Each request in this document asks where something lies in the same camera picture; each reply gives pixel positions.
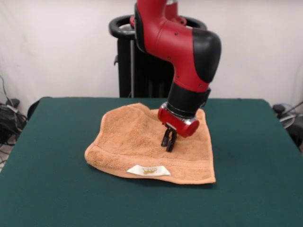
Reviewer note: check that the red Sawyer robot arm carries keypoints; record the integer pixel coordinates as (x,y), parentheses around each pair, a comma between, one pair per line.
(180,47)

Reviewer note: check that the grey round pedestal foot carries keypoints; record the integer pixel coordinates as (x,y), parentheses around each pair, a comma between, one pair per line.
(287,120)

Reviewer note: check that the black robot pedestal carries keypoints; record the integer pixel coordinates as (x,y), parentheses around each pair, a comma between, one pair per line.
(125,71)

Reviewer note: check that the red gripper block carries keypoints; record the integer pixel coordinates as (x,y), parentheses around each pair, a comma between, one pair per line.
(180,126)

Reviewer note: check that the dark green table cloth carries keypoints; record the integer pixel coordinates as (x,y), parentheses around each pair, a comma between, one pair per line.
(248,165)

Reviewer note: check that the orange terry towel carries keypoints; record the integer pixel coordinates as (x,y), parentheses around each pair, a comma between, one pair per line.
(130,142)

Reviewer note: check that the black floor equipment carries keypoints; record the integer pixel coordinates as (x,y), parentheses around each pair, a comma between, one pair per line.
(297,134)

